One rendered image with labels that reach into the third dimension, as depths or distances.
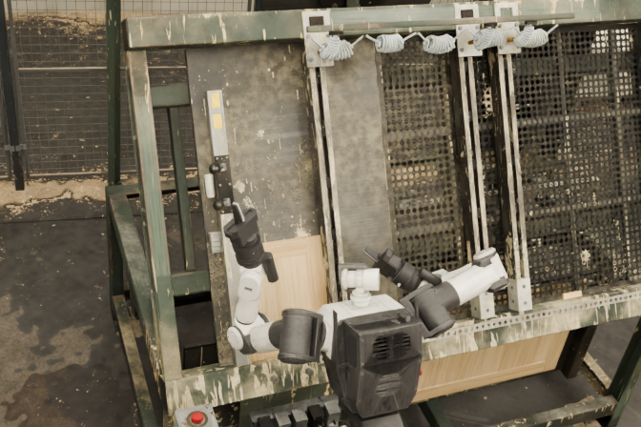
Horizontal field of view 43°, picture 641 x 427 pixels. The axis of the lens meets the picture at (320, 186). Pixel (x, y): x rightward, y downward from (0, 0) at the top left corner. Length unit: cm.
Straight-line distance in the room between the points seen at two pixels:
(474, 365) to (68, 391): 186
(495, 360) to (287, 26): 183
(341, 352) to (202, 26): 114
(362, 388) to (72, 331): 222
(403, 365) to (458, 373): 136
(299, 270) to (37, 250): 223
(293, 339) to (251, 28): 106
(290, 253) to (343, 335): 57
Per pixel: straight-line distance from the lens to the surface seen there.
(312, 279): 296
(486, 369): 387
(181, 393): 288
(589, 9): 348
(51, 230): 498
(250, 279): 247
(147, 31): 273
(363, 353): 235
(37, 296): 455
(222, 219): 282
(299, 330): 242
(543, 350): 399
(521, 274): 333
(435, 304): 258
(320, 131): 289
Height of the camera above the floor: 303
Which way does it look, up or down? 34 degrees down
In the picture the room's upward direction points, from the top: 8 degrees clockwise
